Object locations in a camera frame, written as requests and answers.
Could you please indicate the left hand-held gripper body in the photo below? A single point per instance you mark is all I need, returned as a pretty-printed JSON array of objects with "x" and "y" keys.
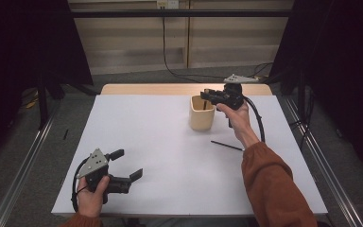
[{"x": 95, "y": 164}]

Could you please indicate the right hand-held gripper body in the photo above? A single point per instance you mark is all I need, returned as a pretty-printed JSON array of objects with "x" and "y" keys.
[{"x": 233, "y": 94}]

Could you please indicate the beige square pen holder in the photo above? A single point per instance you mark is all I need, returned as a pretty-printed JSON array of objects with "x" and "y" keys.
[{"x": 201, "y": 121}]

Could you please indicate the black pen with silver band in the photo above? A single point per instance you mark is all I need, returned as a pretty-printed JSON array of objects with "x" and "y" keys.
[{"x": 225, "y": 145}]

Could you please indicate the person's right hand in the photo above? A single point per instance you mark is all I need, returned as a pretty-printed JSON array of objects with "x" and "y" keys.
[{"x": 239, "y": 123}]

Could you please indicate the person's left hand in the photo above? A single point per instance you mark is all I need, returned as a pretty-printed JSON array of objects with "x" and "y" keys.
[{"x": 89, "y": 201}]

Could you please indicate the white table sheet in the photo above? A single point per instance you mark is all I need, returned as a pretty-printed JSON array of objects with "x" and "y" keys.
[{"x": 157, "y": 142}]

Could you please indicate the light wooden table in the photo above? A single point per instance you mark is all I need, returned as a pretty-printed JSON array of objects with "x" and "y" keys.
[{"x": 157, "y": 89}]

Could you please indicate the black curtain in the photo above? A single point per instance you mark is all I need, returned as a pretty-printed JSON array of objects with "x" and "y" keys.
[
  {"x": 343, "y": 78},
  {"x": 19, "y": 63}
]

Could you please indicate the black stand post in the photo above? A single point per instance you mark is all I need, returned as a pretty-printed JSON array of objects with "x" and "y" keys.
[
  {"x": 42, "y": 104},
  {"x": 301, "y": 94}
]

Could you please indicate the aluminium floor rail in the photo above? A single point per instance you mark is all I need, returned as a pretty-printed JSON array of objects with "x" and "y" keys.
[
  {"x": 331, "y": 176},
  {"x": 22, "y": 170}
]

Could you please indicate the white wall socket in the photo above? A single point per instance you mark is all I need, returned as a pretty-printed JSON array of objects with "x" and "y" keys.
[{"x": 167, "y": 3}]

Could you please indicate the black horizontal frame bar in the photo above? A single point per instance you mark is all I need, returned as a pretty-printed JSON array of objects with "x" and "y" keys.
[{"x": 138, "y": 13}]

